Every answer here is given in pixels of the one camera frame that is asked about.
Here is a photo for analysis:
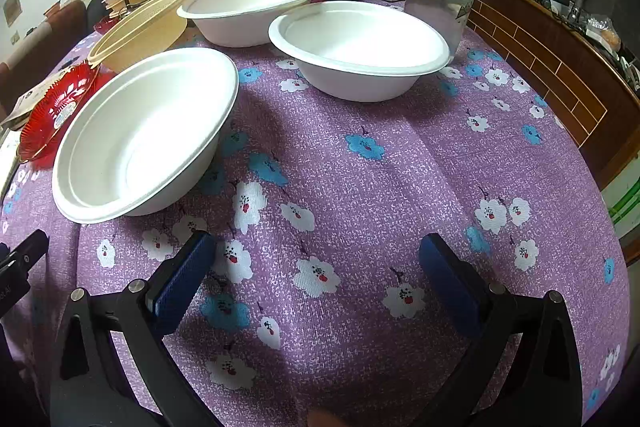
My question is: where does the small red plastic plate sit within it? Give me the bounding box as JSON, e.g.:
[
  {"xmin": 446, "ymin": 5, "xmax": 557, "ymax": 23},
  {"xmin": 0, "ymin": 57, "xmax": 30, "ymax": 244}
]
[{"xmin": 17, "ymin": 62, "xmax": 100, "ymax": 164}]

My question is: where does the white paper bowl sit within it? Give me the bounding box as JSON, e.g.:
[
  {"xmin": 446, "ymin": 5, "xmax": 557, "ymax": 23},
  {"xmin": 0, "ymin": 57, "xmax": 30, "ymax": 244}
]
[
  {"xmin": 52, "ymin": 48, "xmax": 239, "ymax": 225},
  {"xmin": 269, "ymin": 1, "xmax": 450, "ymax": 103},
  {"xmin": 177, "ymin": 0, "xmax": 311, "ymax": 48}
]

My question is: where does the white paper sheet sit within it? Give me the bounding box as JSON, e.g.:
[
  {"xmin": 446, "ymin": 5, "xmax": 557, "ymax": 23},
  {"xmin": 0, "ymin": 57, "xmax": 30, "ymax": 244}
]
[{"xmin": 0, "ymin": 130, "xmax": 21, "ymax": 199}]

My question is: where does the flat book on table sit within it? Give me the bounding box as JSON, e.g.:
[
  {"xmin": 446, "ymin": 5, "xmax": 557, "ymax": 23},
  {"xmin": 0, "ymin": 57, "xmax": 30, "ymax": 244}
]
[{"xmin": 1, "ymin": 69, "xmax": 66, "ymax": 130}]

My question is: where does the purple floral tablecloth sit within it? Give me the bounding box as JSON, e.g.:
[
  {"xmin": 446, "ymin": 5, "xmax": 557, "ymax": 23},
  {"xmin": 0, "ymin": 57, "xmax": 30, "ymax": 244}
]
[{"xmin": 1, "ymin": 29, "xmax": 629, "ymax": 426}]

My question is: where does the brown armchair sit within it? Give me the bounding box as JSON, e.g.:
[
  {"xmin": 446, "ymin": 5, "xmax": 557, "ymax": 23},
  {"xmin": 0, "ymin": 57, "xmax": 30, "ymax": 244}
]
[{"xmin": 0, "ymin": 0, "xmax": 88, "ymax": 118}]

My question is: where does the beige plastic bowl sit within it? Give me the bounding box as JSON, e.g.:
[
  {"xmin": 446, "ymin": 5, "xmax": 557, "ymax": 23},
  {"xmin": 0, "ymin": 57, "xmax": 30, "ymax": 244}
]
[{"xmin": 87, "ymin": 0, "xmax": 186, "ymax": 72}]

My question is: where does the wooden sideboard cabinet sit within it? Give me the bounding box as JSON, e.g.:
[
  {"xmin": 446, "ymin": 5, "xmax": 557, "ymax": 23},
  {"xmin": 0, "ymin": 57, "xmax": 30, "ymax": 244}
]
[{"xmin": 468, "ymin": 0, "xmax": 639, "ymax": 188}]

